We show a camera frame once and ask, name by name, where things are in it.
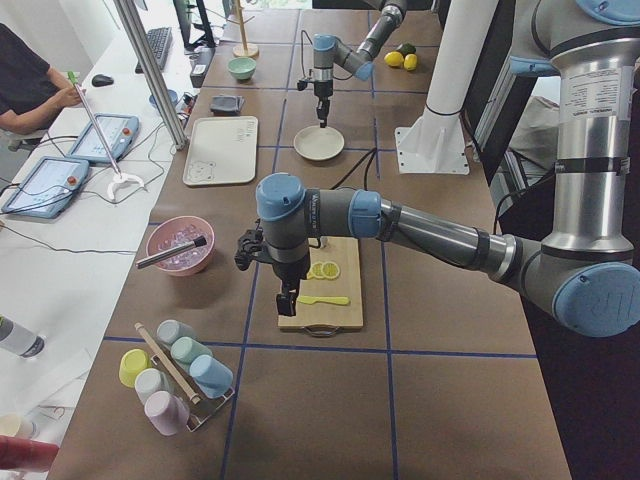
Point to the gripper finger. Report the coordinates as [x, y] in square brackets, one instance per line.
[284, 301]
[293, 300]
[325, 112]
[319, 111]

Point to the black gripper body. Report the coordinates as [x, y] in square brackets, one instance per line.
[321, 92]
[289, 272]

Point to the cream round plate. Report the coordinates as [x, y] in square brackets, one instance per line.
[317, 143]

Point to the cream bear tray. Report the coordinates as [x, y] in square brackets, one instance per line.
[222, 151]

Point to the yellow plastic knife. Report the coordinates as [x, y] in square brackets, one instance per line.
[331, 300]

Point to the lemon slice middle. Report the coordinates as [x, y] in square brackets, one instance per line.
[318, 270]

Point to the lemon slice far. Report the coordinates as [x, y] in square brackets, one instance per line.
[330, 270]

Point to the bamboo cutting board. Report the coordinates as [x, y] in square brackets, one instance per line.
[325, 319]

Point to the yellow lemon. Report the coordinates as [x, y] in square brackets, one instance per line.
[394, 59]
[410, 62]

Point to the green bowl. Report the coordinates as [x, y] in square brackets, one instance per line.
[242, 68]

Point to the wooden mug tree stand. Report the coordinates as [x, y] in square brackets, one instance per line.
[244, 48]

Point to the folded grey cloth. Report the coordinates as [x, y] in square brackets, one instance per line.
[226, 105]

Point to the steel black-tipped muddler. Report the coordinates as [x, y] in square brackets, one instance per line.
[170, 252]

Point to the blue cup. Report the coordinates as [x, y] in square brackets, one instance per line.
[213, 377]

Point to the green cup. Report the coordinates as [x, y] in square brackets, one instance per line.
[185, 350]

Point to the grey-blue cup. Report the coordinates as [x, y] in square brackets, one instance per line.
[170, 330]

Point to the pink bowl with ice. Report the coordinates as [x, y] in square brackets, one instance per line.
[179, 230]

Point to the black device box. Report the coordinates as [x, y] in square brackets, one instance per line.
[200, 62]

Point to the grey cup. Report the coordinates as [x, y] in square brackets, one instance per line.
[150, 381]

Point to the pink cup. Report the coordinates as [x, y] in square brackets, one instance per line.
[167, 412]

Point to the yellow cup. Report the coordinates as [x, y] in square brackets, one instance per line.
[132, 363]

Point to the black keyboard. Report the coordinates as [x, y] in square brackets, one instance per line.
[159, 40]

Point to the grabber stick tool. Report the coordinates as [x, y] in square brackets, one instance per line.
[119, 178]

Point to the black computer mouse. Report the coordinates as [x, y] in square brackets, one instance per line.
[102, 80]

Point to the teach pendant near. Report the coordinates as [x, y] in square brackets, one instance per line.
[48, 189]

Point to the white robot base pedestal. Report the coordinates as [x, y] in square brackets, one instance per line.
[435, 143]

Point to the wire cup rack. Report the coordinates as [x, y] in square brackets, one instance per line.
[201, 408]

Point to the aluminium frame post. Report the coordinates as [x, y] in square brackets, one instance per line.
[136, 33]

